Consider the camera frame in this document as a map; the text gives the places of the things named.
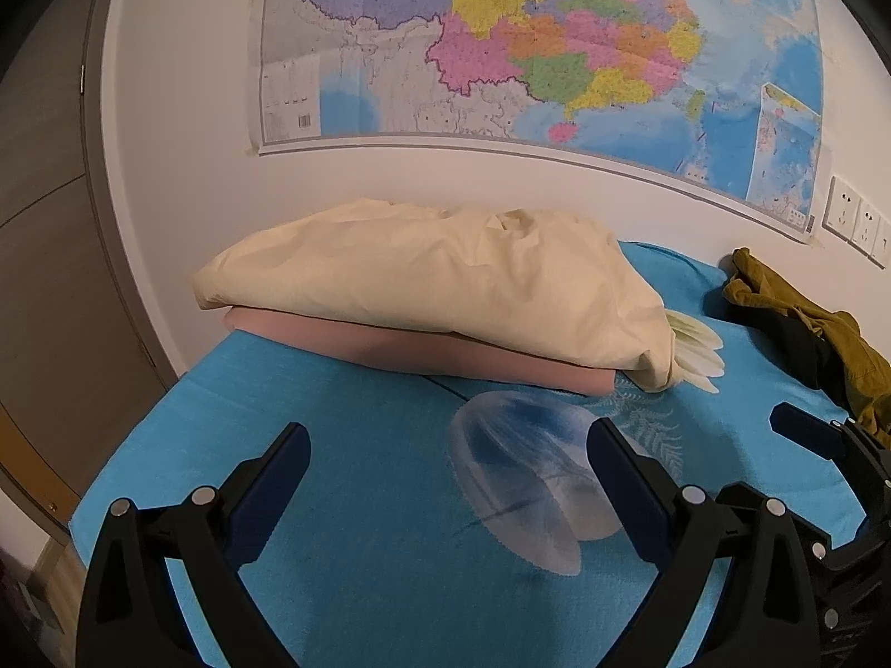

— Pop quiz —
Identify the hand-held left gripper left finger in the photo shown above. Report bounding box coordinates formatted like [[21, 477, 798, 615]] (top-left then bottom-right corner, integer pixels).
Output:
[[75, 421, 312, 668]]

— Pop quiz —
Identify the pink garment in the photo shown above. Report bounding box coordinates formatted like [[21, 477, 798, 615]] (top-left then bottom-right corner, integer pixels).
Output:
[[223, 307, 617, 396]]

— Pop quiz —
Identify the white wall socket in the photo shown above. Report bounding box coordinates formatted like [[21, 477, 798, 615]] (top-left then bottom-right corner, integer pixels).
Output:
[[821, 175, 864, 239], [850, 196, 887, 255]]

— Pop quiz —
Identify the grey brown door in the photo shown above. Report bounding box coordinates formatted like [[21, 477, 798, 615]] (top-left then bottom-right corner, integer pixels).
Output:
[[0, 0, 175, 544]]

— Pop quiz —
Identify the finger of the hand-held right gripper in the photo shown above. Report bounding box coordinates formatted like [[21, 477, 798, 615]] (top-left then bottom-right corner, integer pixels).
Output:
[[717, 482, 833, 564], [768, 402, 871, 474]]

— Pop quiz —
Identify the black garment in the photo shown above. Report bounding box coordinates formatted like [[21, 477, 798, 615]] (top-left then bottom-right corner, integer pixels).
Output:
[[703, 285, 846, 408]]

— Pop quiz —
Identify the blue flower print blanket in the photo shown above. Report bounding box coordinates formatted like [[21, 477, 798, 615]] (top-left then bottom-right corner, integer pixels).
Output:
[[70, 240, 871, 668]]

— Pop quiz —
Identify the colourful wall map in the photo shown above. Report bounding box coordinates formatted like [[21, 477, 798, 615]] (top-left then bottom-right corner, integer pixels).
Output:
[[251, 0, 826, 246]]

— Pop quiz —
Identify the cream garment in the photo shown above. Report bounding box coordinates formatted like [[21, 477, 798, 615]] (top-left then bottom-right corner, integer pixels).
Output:
[[191, 198, 679, 392]]

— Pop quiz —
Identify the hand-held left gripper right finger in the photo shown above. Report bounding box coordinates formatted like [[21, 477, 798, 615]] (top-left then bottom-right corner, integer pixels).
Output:
[[581, 417, 819, 668]]

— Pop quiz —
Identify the olive green garment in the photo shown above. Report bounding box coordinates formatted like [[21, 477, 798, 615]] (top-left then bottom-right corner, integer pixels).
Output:
[[722, 247, 891, 446]]

